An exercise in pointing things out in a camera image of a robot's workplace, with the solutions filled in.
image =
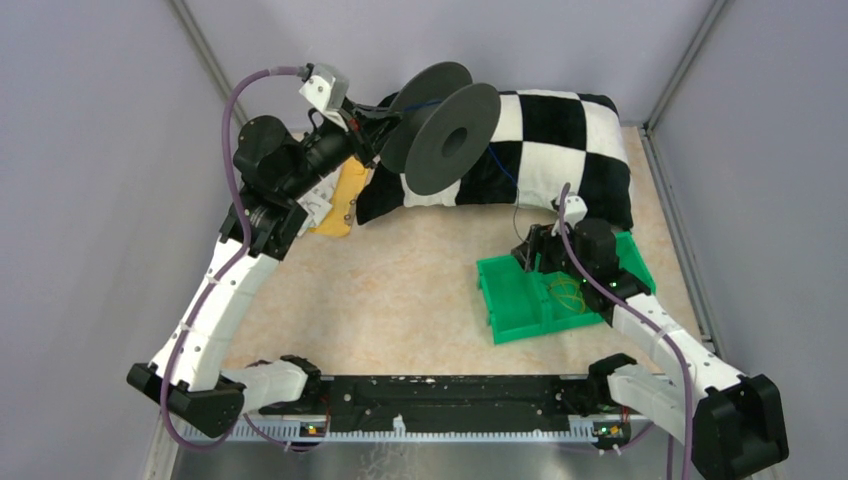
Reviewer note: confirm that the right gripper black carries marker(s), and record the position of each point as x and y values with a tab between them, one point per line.
539	241

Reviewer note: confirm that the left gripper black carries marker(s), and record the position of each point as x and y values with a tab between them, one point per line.
371	125

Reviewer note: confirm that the dark grey filament spool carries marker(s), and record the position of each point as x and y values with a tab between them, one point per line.
447	122

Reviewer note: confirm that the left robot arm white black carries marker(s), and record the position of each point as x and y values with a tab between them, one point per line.
268	172

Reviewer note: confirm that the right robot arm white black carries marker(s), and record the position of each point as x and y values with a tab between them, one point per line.
731	424

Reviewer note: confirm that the green three-compartment bin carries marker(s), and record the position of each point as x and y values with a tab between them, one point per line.
523	305

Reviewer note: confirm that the yellow cloth with truck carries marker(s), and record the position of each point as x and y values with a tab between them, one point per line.
352	179

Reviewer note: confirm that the white patterned cloth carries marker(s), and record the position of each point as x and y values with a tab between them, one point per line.
317	202

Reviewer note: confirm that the black white checkered blanket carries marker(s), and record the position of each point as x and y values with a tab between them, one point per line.
544	140

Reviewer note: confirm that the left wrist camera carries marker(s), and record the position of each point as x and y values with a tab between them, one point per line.
325	88

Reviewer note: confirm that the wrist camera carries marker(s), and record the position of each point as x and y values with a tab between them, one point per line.
325	88
575	211

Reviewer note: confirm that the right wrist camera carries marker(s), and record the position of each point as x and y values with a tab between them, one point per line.
575	211

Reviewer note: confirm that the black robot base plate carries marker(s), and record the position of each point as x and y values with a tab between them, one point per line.
450	404

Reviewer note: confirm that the grey slotted cable duct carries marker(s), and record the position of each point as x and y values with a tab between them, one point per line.
311	429

